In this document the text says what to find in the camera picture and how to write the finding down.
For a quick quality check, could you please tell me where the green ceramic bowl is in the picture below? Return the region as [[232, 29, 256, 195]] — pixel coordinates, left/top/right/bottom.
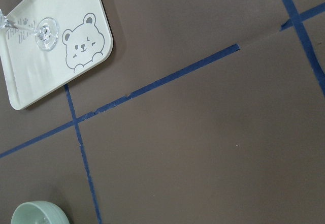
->
[[10, 201, 70, 223]]

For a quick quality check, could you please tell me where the cream bear print tray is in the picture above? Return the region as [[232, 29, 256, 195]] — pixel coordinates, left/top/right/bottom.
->
[[1, 0, 113, 110]]

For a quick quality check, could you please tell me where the clear wine glass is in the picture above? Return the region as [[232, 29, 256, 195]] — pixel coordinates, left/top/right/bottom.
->
[[1, 11, 59, 51]]

